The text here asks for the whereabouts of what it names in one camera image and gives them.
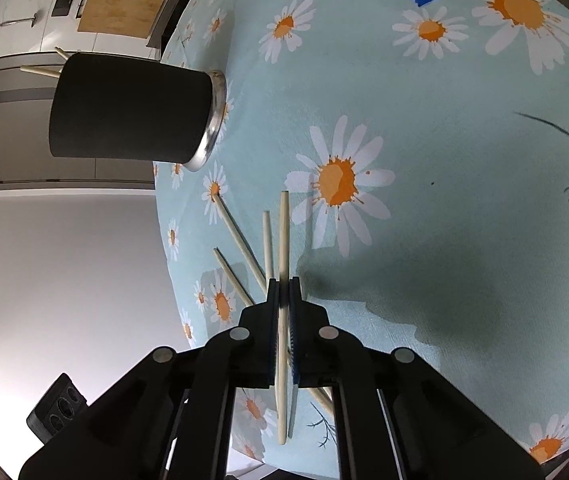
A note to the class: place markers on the wooden chopstick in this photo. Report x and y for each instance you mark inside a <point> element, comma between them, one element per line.
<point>267,245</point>
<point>63,53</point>
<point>39,70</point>
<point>234,277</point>
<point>239,237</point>
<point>283,235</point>

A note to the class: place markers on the grey door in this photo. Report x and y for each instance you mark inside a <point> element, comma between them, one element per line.
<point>14,125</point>

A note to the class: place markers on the bamboo cutting board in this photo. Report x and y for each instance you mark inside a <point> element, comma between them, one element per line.
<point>124,10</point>

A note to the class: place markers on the daisy print tablecloth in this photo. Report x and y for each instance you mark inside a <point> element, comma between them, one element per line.
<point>414,110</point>

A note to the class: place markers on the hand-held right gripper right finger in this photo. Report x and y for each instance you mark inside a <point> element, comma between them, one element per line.
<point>295,330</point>

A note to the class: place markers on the black utensil holder cup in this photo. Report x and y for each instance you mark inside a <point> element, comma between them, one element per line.
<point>124,110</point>

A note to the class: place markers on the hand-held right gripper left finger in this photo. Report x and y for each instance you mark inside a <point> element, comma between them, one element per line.
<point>274,330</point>

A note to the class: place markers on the black wall switch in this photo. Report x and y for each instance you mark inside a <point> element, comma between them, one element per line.
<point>62,7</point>

